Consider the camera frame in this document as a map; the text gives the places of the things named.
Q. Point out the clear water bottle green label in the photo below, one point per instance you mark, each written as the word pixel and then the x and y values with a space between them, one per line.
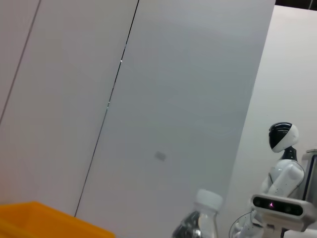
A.
pixel 208 200

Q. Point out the white black humanoid robot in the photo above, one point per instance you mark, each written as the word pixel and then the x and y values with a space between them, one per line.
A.
pixel 284 173

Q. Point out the yellow plastic bin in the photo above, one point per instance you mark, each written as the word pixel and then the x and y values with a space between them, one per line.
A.
pixel 37 220

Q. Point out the grey framed blue panel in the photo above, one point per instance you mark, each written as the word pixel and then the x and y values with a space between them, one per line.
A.
pixel 312 173

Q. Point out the grey depth camera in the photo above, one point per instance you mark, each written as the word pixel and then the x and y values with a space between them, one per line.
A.
pixel 277 207

